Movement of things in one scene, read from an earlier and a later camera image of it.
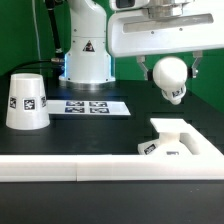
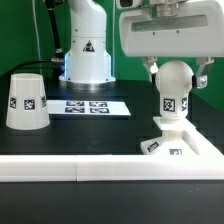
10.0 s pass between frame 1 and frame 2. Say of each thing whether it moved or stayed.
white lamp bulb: moved
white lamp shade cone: stayed
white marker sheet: stayed
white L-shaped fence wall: stayed
